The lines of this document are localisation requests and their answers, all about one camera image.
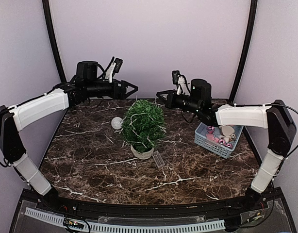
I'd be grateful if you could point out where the white cable duct strip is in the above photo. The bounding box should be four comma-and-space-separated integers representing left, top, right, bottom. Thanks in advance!
24, 207, 226, 233

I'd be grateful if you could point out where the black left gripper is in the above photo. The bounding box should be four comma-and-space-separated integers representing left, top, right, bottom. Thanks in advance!
85, 78, 138, 100

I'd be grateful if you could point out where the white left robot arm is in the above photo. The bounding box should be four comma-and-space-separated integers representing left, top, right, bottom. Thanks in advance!
0, 58, 138, 212

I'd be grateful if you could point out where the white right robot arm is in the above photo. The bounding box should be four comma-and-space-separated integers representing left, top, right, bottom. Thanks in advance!
156, 79, 297, 211

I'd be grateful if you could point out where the blue plastic basket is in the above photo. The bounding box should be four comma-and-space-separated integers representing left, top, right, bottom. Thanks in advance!
194, 123, 243, 159

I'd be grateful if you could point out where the clear string light garland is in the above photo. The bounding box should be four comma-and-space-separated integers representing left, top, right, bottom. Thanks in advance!
111, 100, 167, 168

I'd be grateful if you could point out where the white tree pot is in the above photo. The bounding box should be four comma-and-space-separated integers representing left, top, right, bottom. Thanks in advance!
131, 145, 154, 160

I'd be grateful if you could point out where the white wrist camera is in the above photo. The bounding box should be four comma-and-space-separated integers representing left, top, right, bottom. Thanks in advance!
105, 57, 123, 83
172, 70, 190, 95

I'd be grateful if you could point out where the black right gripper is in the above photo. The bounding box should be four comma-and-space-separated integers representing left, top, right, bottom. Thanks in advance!
157, 90, 201, 114

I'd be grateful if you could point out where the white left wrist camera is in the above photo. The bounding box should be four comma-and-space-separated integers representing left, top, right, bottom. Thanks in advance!
105, 57, 123, 83

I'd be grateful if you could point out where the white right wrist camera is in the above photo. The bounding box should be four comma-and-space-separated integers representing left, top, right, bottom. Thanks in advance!
172, 70, 190, 95

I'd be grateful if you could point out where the small green christmas tree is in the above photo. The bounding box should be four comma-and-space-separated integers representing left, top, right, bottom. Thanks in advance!
121, 100, 167, 152

